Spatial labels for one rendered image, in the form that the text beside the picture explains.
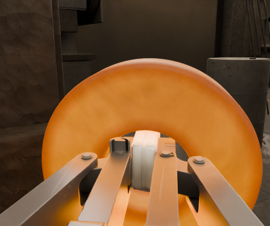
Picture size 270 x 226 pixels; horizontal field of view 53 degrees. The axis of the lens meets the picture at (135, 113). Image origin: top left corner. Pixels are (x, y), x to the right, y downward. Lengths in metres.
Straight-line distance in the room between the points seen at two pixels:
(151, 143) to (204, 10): 8.43
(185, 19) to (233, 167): 7.95
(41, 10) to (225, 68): 2.23
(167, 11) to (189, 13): 0.71
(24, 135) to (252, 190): 0.33
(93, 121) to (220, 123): 0.08
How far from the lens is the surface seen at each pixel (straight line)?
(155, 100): 0.17
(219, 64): 2.62
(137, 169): 0.17
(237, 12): 4.23
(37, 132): 0.44
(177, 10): 7.98
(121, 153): 0.16
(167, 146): 0.18
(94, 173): 0.16
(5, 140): 0.43
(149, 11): 7.49
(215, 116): 0.18
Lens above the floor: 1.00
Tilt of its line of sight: 14 degrees down
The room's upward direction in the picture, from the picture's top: straight up
